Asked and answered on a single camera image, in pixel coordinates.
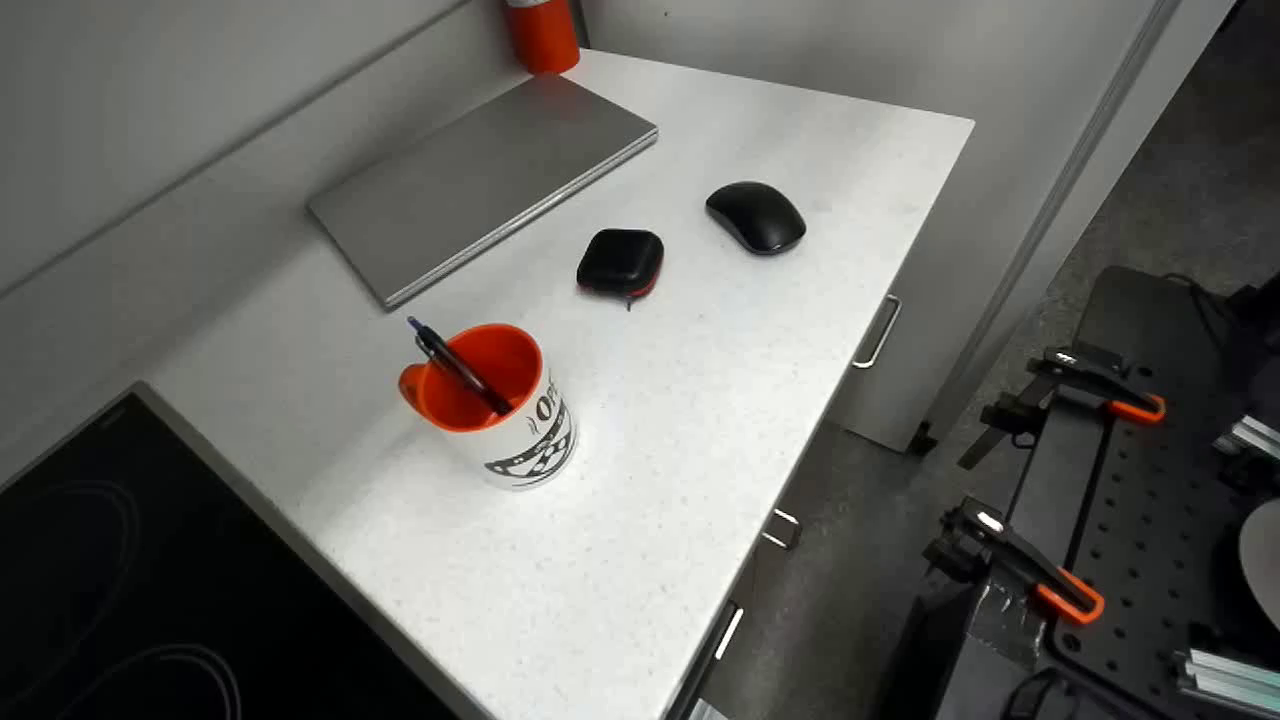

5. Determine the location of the black case red trim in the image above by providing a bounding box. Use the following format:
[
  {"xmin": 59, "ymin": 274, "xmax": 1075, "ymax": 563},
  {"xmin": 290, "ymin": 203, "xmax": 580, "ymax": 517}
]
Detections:
[{"xmin": 573, "ymin": 226, "xmax": 670, "ymax": 313}]

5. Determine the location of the black pen blue tip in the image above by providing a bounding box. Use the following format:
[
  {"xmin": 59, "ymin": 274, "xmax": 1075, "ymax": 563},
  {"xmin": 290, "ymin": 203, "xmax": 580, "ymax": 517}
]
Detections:
[{"xmin": 404, "ymin": 313, "xmax": 520, "ymax": 422}]

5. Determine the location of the aluminium extrusion bar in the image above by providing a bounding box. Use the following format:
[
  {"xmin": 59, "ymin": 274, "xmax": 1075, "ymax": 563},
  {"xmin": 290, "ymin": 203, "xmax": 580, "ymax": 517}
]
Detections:
[
  {"xmin": 1211, "ymin": 413, "xmax": 1280, "ymax": 469},
  {"xmin": 1174, "ymin": 644, "xmax": 1280, "ymax": 720}
]

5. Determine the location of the white counter cabinet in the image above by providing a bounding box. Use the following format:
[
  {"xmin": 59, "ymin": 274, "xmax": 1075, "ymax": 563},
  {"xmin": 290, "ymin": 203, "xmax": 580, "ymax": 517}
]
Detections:
[{"xmin": 666, "ymin": 123, "xmax": 986, "ymax": 720}]

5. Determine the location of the black computer mouse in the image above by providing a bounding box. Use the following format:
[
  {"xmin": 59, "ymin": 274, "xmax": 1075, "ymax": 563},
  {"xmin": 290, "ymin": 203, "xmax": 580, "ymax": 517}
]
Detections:
[{"xmin": 699, "ymin": 176, "xmax": 813, "ymax": 259}]

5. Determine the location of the silver cabinet handle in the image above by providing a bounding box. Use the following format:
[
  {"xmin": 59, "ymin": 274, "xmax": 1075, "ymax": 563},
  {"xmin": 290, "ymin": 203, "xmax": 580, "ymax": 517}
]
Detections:
[
  {"xmin": 850, "ymin": 291, "xmax": 907, "ymax": 375},
  {"xmin": 756, "ymin": 500, "xmax": 803, "ymax": 557},
  {"xmin": 713, "ymin": 605, "xmax": 751, "ymax": 668}
]

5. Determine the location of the silver closed laptop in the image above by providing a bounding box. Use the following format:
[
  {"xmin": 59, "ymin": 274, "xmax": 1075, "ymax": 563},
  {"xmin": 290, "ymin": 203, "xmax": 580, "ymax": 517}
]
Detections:
[{"xmin": 304, "ymin": 72, "xmax": 666, "ymax": 317}]

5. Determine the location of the orange cylinder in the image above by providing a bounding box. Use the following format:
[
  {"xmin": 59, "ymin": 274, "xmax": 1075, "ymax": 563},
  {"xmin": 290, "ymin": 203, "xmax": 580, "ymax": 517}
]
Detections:
[{"xmin": 500, "ymin": 0, "xmax": 587, "ymax": 82}]

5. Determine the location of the black perforated mounting table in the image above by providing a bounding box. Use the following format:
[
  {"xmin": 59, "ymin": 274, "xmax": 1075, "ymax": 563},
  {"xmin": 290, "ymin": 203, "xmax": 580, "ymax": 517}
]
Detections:
[{"xmin": 878, "ymin": 263, "xmax": 1280, "ymax": 720}]

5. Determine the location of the black clamp orange handle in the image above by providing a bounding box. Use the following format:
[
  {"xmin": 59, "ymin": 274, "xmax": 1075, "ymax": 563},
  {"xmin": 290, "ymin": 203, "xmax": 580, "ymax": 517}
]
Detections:
[
  {"xmin": 958, "ymin": 344, "xmax": 1174, "ymax": 474},
  {"xmin": 922, "ymin": 497, "xmax": 1111, "ymax": 633}
]

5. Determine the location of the grey round disc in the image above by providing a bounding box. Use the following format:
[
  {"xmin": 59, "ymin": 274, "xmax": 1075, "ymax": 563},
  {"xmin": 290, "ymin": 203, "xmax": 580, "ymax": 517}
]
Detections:
[{"xmin": 1235, "ymin": 497, "xmax": 1280, "ymax": 633}]

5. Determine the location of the black induction cooktop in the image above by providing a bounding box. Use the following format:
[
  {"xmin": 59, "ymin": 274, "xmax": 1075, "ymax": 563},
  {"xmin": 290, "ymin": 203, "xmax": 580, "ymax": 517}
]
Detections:
[{"xmin": 0, "ymin": 381, "xmax": 466, "ymax": 720}]

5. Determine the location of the white mug orange inside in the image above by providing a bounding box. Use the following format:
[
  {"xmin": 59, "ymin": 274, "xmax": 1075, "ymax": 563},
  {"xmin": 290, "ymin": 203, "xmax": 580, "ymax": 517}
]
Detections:
[{"xmin": 395, "ymin": 322, "xmax": 585, "ymax": 492}]

